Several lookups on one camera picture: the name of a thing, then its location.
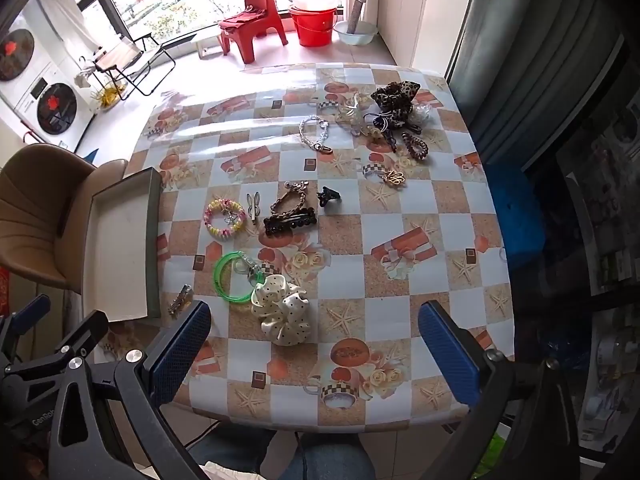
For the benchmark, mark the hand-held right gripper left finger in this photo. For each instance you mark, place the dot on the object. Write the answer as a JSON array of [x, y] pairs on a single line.
[[180, 355]]

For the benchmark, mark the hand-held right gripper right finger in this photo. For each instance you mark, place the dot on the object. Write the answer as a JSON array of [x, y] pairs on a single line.
[[450, 355]]

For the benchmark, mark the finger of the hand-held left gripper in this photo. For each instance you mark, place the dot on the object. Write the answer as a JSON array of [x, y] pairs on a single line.
[[82, 332], [30, 312]]

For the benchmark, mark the grey-green cardboard box tray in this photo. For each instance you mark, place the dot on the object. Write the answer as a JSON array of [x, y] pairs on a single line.
[[120, 250]]

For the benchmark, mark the green plastic bangle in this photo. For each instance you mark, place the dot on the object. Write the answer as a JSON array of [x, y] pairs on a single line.
[[218, 272]]

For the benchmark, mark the white polka dot scrunchie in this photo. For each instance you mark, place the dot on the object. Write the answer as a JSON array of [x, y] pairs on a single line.
[[282, 310]]

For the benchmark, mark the small silver charm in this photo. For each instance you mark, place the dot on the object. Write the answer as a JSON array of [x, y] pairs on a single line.
[[248, 262]]

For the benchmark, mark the black beaded barrette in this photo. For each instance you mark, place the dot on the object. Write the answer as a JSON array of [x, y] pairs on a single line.
[[290, 222]]

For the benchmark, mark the silver star hair clip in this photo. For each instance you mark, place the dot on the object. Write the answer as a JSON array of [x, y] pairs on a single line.
[[180, 301]]

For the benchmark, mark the beige upholstered chair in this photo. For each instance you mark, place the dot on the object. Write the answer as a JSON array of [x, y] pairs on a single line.
[[40, 210]]

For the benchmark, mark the checkered printed tablecloth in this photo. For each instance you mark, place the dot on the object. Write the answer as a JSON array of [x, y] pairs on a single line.
[[350, 260]]

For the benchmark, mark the blue plastic stool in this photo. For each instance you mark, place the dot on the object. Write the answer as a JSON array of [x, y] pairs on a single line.
[[515, 210]]

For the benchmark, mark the silver rabbit hair clip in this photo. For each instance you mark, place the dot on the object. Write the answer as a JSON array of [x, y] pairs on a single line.
[[254, 212]]

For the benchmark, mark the person's legs in jeans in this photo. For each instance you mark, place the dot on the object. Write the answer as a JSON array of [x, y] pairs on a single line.
[[310, 460]]

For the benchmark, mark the gold butterfly hair clip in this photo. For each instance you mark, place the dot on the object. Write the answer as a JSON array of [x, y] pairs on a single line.
[[395, 177]]

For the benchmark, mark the printed newspaper sheets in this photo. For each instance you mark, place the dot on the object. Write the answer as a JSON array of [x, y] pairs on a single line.
[[605, 240]]

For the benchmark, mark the small black claw clip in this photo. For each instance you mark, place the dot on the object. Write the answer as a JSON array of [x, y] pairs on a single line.
[[330, 199]]

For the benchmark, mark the white front-load washing machine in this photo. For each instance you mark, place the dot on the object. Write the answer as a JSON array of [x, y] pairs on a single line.
[[15, 55], [55, 107]]

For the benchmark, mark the yellow floor object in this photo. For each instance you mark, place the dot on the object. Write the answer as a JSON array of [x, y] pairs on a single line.
[[107, 96]]

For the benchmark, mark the white sheer scrunchie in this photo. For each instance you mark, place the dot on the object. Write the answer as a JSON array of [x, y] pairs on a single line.
[[421, 112]]

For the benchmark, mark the clear hair claw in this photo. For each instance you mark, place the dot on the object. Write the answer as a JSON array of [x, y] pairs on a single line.
[[350, 112]]

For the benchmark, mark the leopard print scrunchie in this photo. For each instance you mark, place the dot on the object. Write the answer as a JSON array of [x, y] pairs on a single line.
[[395, 97]]

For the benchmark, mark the black folding chair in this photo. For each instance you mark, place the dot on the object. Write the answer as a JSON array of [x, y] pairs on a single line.
[[117, 55]]

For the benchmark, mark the white basin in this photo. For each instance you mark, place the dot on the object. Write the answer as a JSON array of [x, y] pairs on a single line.
[[367, 32]]

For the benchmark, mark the red cloth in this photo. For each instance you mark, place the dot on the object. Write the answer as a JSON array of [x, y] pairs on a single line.
[[240, 20]]

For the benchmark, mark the white cabinet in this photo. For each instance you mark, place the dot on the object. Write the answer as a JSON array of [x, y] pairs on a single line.
[[405, 10]]

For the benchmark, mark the red bucket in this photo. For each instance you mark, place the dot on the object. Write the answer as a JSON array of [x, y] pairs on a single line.
[[312, 27]]

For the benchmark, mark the red plastic chair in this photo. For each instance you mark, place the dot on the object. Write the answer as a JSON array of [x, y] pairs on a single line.
[[260, 0]]

